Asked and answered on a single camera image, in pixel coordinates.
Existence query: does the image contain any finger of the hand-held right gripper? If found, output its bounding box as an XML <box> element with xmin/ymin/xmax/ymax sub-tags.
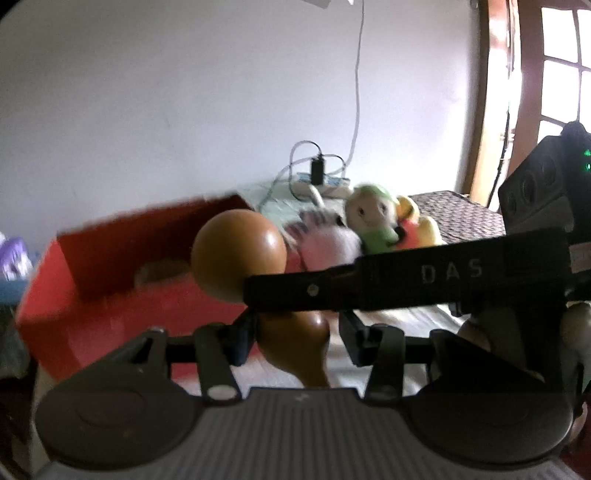
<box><xmin>243</xmin><ymin>257</ymin><xmax>365</xmax><ymax>319</ymax></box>

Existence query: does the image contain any person's right hand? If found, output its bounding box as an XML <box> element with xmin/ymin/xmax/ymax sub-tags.
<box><xmin>457</xmin><ymin>302</ymin><xmax>591</xmax><ymax>372</ymax></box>

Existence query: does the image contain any green plush doll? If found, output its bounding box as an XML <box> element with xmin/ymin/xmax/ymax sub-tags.
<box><xmin>345</xmin><ymin>184</ymin><xmax>402</xmax><ymax>254</ymax></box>

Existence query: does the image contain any white power strip with cables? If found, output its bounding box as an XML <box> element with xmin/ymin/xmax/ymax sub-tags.
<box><xmin>259</xmin><ymin>141</ymin><xmax>347</xmax><ymax>213</ymax></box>

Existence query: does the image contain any brown wooden gourd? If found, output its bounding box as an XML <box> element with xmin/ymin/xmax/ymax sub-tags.
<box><xmin>191</xmin><ymin>209</ymin><xmax>332</xmax><ymax>389</ymax></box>

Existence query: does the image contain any purple plastic bag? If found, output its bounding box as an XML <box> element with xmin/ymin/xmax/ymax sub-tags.
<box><xmin>0</xmin><ymin>236</ymin><xmax>33</xmax><ymax>280</ymax></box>

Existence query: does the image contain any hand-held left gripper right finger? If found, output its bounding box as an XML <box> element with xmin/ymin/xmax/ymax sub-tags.
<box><xmin>339</xmin><ymin>311</ymin><xmax>543</xmax><ymax>401</ymax></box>

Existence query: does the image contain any red cardboard box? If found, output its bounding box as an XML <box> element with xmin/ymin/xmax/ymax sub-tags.
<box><xmin>15</xmin><ymin>194</ymin><xmax>262</xmax><ymax>384</ymax></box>

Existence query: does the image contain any person's right forearm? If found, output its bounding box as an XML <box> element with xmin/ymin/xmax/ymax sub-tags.
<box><xmin>570</xmin><ymin>371</ymin><xmax>591</xmax><ymax>448</ymax></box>

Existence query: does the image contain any grey hanging cable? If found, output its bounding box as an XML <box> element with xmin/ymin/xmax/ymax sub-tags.
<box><xmin>344</xmin><ymin>0</ymin><xmax>366</xmax><ymax>178</ymax></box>

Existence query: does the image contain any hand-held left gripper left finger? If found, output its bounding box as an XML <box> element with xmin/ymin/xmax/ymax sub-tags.
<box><xmin>122</xmin><ymin>314</ymin><xmax>259</xmax><ymax>403</ymax></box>

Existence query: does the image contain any yellow plush toy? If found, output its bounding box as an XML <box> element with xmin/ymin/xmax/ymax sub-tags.
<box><xmin>392</xmin><ymin>196</ymin><xmax>446</xmax><ymax>251</ymax></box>

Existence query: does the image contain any plaid bunny plush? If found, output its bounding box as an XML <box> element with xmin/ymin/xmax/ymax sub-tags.
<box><xmin>281</xmin><ymin>185</ymin><xmax>349</xmax><ymax>232</ymax></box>

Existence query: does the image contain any wooden window frame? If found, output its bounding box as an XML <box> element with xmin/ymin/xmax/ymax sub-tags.
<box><xmin>464</xmin><ymin>0</ymin><xmax>591</xmax><ymax>208</ymax></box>

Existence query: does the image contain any blue plastic object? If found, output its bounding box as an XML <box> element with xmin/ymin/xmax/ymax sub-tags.
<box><xmin>0</xmin><ymin>278</ymin><xmax>29</xmax><ymax>306</ymax></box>

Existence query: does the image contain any pink bunny plush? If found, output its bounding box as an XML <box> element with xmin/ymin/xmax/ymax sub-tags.
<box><xmin>284</xmin><ymin>217</ymin><xmax>363</xmax><ymax>273</ymax></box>

